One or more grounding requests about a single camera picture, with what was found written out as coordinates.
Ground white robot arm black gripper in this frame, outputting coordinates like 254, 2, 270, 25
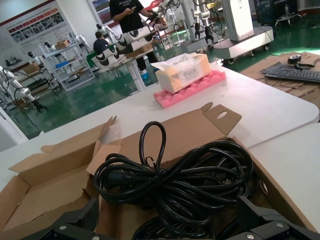
0, 66, 49, 113

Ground flat brown cardboard sheet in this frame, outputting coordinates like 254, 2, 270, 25
239, 51, 320, 106

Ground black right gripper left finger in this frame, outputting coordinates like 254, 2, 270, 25
21, 197, 101, 240

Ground wall poster with red band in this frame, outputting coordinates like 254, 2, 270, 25
0, 0, 73, 66

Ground seated person in dark shirt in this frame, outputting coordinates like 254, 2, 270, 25
92, 31, 110, 52

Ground standing person in black shirt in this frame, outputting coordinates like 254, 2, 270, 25
109, 0, 160, 72

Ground black power cord bundle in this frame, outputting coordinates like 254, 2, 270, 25
93, 121, 254, 240
204, 149, 255, 201

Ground cardboard box with oval hole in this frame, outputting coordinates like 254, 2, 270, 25
86, 101, 318, 240

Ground row of white robot shells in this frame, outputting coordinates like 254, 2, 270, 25
92, 26, 161, 70

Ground silver robot arm black gripper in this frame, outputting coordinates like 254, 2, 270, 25
192, 0, 215, 44

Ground black webcam on tripod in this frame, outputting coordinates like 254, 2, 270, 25
286, 53, 315, 71

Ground white humanoid robot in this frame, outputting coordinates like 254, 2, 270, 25
94, 23, 118, 43

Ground low shelf with cardboard boxes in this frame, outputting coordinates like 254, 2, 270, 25
14, 62, 61, 94

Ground white robot pedestal on wheels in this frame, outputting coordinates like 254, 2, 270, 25
212, 0, 275, 66

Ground black computer keyboard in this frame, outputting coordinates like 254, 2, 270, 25
263, 64, 320, 83

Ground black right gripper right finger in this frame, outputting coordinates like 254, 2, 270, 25
236, 195, 320, 240

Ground Face tissue pack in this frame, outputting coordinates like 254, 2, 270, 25
150, 52, 211, 95

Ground wall poster with landscape photos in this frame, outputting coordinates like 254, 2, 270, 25
91, 0, 118, 24

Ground pink wavy foam pad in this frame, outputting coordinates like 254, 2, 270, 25
152, 69, 227, 110

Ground white metal shelf rack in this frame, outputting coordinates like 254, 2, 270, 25
39, 39, 96, 92

